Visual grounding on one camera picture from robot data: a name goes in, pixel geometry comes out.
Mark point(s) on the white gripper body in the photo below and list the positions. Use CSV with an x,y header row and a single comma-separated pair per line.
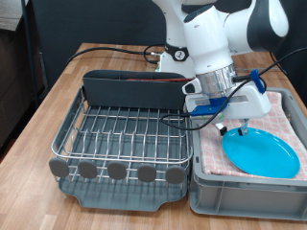
x,y
249,105

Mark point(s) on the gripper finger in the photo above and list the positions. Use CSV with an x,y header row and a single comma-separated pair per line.
x,y
223,130
244,127

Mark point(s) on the blue plate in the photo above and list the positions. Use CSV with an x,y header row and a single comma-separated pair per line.
x,y
262,156

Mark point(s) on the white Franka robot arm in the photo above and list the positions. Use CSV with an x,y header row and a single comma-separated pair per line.
x,y
204,41

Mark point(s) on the pink checked cloth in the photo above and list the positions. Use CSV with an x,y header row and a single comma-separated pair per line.
x,y
288,127

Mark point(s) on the grey plastic crate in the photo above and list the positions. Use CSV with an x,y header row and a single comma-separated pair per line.
x,y
243,201

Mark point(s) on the dark grey cutlery holder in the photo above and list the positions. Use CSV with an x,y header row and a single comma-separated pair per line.
x,y
134,92

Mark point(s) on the grey plastic drain tray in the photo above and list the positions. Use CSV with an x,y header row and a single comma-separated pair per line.
x,y
128,198

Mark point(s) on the dark metal pole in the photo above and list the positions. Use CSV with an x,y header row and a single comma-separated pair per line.
x,y
29,48

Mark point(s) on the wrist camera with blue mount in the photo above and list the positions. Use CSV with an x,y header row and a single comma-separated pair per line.
x,y
207,107

